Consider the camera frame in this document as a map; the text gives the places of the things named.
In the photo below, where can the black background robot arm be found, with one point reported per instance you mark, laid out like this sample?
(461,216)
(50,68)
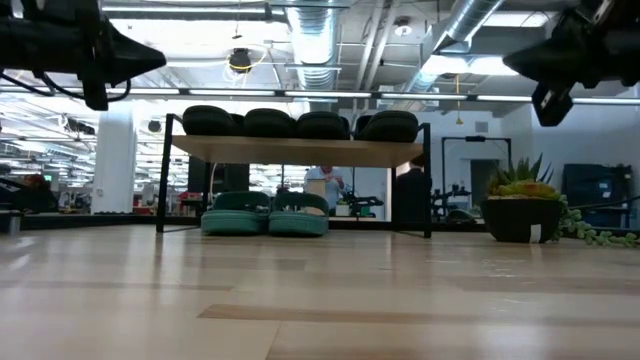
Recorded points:
(362,205)

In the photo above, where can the teal rubber slide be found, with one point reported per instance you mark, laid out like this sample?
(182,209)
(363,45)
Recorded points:
(298,225)
(235,222)

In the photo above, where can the potted succulent plant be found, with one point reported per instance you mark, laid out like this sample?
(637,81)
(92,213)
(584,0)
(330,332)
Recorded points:
(520,215)

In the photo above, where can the silver ventilation duct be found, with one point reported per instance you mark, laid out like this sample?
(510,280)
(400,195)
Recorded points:
(314,40)
(470,15)

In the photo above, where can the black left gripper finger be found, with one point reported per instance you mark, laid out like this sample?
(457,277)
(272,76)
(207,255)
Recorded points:
(130,57)

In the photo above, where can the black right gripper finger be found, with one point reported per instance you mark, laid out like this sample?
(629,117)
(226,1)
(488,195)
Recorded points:
(545,60)

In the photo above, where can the black aluminium table frame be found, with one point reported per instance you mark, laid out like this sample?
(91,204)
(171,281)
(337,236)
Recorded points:
(100,220)

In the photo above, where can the round black wall speaker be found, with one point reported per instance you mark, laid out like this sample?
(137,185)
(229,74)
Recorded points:
(154,126)

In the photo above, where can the dark blue box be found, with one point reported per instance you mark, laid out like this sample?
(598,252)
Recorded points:
(595,190)

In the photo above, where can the person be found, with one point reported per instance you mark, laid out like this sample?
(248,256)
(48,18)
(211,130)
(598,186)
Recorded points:
(327,185)
(412,195)

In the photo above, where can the black panel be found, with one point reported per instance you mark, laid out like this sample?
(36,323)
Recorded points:
(220,175)

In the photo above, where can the black frame stand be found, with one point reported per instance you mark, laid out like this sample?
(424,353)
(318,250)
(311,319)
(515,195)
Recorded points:
(475,138)

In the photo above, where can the long ceiling light strip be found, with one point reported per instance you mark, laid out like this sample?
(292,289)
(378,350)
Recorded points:
(230,92)

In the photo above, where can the white pillar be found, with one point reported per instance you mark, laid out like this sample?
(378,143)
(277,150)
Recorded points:
(115,160)

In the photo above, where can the wooden shelf with black frame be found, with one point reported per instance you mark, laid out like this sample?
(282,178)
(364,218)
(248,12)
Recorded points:
(300,152)

